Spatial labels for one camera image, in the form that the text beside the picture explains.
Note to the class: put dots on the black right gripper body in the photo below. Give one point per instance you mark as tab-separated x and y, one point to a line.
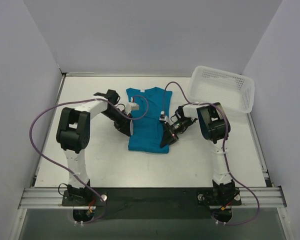
172	132

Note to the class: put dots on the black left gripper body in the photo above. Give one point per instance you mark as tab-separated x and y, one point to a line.
125	126

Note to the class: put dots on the teal t shirt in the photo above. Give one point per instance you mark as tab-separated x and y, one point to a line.
148	131

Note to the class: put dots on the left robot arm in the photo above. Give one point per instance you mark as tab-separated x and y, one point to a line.
74	131

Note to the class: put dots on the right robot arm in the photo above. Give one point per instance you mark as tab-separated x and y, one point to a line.
215	128

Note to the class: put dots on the white perforated plastic basket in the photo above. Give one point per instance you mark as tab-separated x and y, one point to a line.
235	92

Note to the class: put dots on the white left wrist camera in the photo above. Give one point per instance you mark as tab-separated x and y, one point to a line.
131	106

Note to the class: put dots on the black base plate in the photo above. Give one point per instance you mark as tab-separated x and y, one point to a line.
161	203

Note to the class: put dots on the aluminium mounting rail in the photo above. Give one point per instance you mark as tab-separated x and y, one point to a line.
53	198

